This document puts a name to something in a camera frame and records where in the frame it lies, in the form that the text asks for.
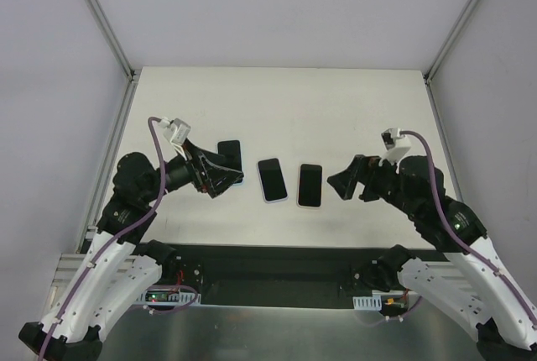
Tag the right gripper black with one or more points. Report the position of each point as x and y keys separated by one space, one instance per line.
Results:
x=365 y=178

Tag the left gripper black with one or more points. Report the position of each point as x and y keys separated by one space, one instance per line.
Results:
x=201 y=175

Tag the beige clear phone case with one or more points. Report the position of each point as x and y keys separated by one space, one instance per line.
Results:
x=298 y=189

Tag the light blue phone case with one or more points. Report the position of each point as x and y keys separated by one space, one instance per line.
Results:
x=240 y=182

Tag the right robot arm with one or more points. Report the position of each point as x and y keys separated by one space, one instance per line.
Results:
x=497 y=315

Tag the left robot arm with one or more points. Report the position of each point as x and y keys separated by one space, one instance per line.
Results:
x=118 y=268

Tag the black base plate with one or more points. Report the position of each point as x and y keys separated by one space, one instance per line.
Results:
x=285 y=277

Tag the right white cable duct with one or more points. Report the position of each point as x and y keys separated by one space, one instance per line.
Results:
x=378 y=302

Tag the white cable duct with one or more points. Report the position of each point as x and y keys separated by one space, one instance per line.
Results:
x=174 y=297
x=378 y=302

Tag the left aluminium frame post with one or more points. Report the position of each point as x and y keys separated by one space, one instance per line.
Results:
x=110 y=37

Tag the aluminium frame post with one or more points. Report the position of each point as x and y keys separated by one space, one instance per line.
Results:
x=455 y=32
x=110 y=37

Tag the left white cable duct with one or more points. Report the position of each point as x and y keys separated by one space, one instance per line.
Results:
x=174 y=297

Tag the right aluminium frame post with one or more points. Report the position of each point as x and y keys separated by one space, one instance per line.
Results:
x=455 y=32

